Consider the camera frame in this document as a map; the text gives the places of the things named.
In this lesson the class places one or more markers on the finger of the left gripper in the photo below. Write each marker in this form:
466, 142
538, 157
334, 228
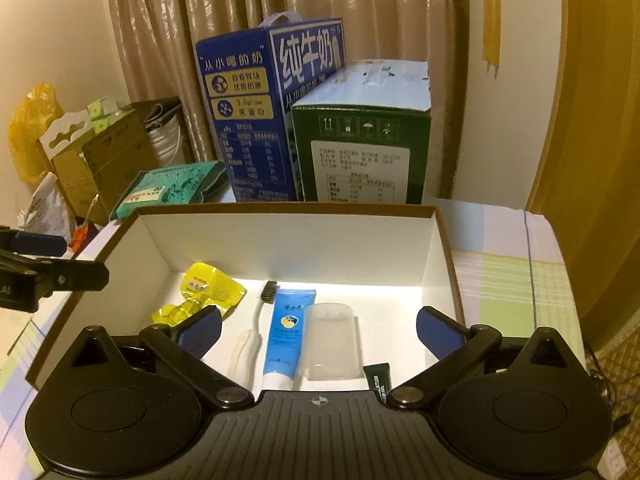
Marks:
36, 244
61, 275

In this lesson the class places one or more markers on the beige curtain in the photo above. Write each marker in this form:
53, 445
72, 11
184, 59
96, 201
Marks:
156, 40

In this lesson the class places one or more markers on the white toothbrush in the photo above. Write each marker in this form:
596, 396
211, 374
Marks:
244, 356

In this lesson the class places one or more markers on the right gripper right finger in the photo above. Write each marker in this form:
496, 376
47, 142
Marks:
459, 352

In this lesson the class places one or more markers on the dark green small tube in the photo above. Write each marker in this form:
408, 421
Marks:
378, 379

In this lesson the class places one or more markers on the blue milk carton box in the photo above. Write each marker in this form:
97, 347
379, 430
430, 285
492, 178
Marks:
251, 79

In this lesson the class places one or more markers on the silver foil bag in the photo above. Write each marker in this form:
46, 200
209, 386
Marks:
47, 213

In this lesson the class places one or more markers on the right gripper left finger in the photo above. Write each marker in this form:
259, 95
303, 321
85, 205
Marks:
181, 349

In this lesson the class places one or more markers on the green tea packet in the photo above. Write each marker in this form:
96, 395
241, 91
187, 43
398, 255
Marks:
195, 183

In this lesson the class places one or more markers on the brown cardboard carton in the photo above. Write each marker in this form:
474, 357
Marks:
96, 160

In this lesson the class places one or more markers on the blue toothpaste tube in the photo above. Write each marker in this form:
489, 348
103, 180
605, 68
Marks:
285, 339

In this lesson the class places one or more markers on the checkered tablecloth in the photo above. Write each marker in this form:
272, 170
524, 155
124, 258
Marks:
510, 273

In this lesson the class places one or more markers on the clear plastic cup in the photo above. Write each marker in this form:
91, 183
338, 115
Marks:
330, 344

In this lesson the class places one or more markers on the yellow snack packet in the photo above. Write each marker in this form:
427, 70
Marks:
204, 285
173, 315

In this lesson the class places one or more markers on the green milk carton box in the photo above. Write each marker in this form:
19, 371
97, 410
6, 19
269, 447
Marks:
362, 136

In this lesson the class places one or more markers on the brown cardboard storage box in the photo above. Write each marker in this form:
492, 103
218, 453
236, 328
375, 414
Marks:
385, 261

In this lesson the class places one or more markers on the white power strip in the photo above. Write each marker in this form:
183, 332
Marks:
612, 464

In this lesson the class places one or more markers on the yellow plastic bag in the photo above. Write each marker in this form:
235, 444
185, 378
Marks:
30, 121

